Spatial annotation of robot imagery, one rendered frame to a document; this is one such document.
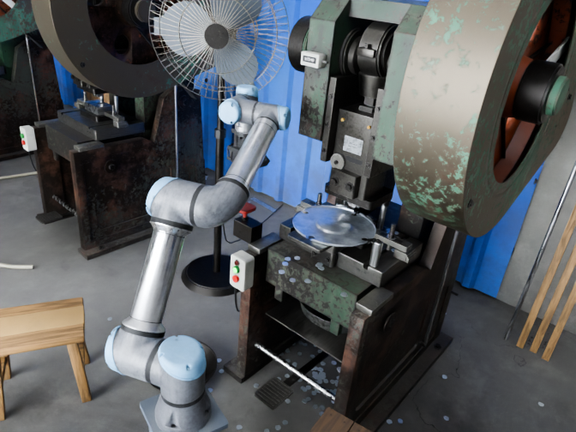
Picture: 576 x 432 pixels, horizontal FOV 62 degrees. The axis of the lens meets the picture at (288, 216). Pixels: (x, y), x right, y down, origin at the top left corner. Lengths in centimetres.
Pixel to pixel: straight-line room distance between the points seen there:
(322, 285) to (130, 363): 68
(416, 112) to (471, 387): 154
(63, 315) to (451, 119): 154
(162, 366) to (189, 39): 137
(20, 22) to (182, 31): 217
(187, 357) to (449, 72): 90
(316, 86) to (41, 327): 129
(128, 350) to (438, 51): 102
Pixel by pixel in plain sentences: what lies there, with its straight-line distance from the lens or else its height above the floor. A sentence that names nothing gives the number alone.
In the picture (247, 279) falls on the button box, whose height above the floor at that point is 55.
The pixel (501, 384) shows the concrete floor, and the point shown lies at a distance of 245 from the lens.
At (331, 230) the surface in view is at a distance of 162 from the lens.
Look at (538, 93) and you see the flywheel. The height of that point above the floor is 134.
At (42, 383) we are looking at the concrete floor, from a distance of 225.
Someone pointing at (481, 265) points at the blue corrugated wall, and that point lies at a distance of 291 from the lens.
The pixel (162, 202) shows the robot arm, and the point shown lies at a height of 98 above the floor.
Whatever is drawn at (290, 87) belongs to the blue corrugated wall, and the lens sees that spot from 328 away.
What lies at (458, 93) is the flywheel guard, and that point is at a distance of 106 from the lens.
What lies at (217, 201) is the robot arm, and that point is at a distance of 125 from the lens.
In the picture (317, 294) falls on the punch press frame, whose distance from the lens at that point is 168.
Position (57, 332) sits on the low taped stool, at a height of 33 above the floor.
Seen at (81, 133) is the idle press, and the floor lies 65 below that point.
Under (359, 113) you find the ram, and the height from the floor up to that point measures 117.
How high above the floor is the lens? 155
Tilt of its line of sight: 27 degrees down
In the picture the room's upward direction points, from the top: 6 degrees clockwise
